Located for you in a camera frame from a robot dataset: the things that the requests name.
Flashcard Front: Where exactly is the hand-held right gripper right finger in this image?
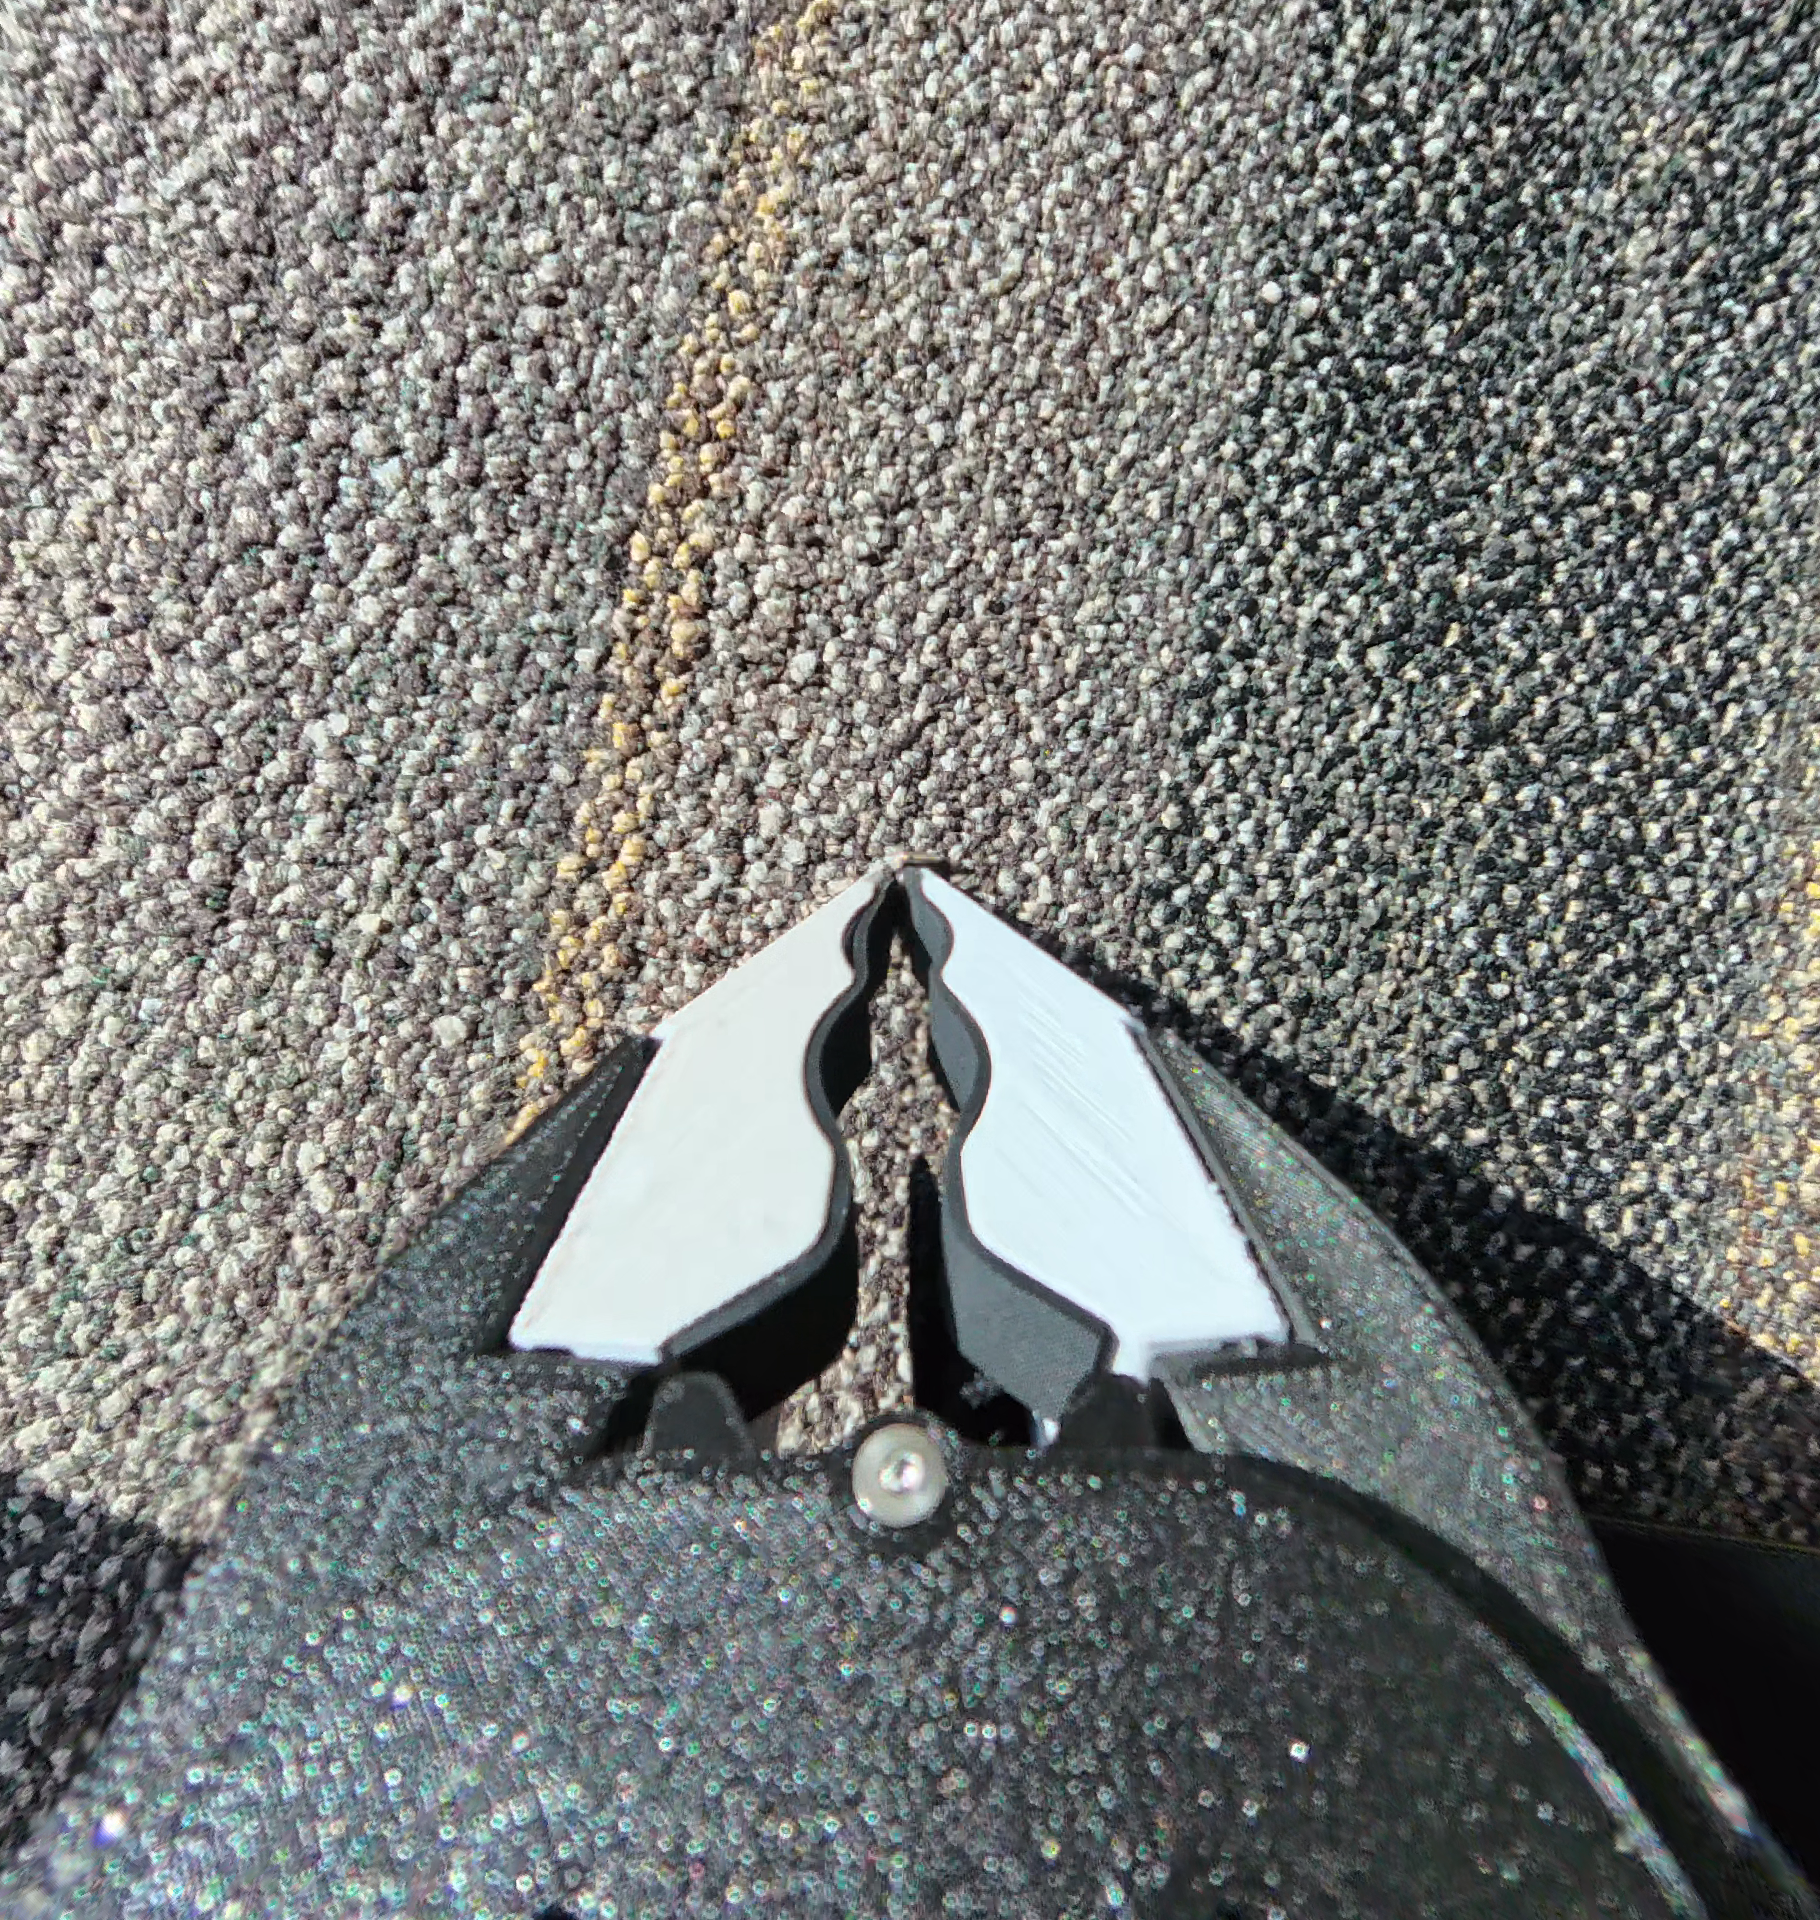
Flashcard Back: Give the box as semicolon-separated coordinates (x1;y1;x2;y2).
904;864;1297;1453

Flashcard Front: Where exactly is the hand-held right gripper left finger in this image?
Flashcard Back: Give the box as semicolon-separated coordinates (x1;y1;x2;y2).
506;874;904;1372

